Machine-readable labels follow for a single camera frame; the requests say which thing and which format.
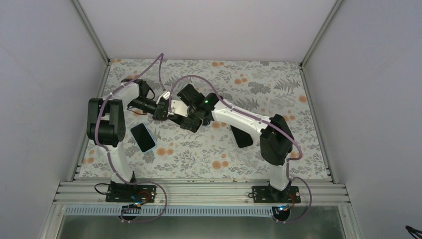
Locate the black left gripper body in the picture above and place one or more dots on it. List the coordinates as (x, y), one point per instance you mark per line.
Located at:
(158, 109)

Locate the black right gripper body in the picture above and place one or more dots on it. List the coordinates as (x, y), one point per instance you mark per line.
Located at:
(185, 122)

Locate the black phone light blue case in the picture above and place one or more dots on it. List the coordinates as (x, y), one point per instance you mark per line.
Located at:
(143, 138)

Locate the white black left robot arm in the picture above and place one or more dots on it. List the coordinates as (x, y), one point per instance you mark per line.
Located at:
(106, 123)

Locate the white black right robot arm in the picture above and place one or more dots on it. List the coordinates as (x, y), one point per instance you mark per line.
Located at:
(275, 138)

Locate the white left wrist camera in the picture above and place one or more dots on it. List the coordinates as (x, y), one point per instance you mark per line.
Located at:
(163, 97)

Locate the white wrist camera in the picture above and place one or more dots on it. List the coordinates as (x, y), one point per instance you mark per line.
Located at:
(179, 108)
(163, 97)

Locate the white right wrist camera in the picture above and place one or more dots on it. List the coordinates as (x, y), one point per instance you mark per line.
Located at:
(179, 108)

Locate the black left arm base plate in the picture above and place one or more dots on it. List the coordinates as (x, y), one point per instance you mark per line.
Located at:
(124, 193)

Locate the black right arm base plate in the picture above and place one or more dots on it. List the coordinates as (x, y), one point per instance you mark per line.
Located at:
(268, 194)

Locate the white slotted cable duct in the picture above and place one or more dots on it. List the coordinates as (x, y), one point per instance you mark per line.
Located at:
(180, 211)

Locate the aluminium rail frame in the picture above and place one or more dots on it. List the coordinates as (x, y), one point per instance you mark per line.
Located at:
(327, 200)

